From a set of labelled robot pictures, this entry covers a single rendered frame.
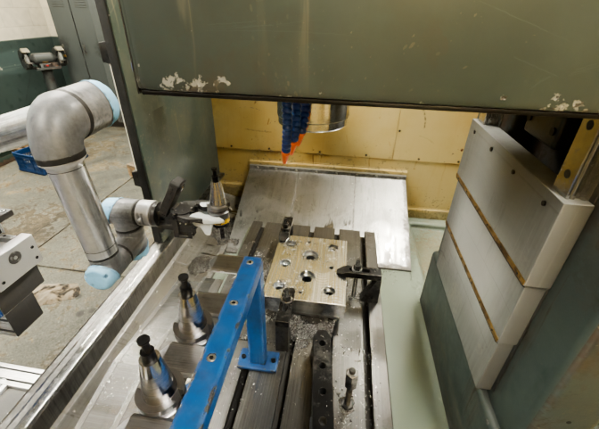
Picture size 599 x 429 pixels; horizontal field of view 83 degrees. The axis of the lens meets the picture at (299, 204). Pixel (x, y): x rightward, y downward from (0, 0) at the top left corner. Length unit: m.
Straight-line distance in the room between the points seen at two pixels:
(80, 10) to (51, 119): 4.99
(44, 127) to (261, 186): 1.24
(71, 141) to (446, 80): 0.73
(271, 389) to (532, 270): 0.60
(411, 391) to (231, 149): 1.46
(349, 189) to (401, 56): 1.48
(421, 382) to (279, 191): 1.12
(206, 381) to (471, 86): 0.50
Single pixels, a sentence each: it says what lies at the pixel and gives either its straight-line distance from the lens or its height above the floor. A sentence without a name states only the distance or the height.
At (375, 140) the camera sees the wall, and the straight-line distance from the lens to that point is 1.86.
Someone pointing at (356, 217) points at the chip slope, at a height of 0.74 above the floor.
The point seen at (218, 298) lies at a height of 1.22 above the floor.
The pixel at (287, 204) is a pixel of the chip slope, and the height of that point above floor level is 0.75.
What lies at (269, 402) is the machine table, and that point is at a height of 0.90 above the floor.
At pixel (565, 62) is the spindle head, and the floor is 1.63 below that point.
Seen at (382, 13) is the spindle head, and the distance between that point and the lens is 0.42.
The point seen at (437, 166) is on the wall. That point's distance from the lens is 1.97.
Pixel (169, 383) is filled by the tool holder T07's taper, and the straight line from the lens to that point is 0.53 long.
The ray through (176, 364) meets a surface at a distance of 0.58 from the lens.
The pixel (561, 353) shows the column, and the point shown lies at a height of 1.17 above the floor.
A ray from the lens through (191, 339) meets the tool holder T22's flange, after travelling 0.59.
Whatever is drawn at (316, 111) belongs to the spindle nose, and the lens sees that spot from 0.69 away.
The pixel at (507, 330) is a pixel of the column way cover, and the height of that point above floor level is 1.11.
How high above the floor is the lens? 1.67
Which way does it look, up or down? 31 degrees down
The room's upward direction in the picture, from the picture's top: 1 degrees clockwise
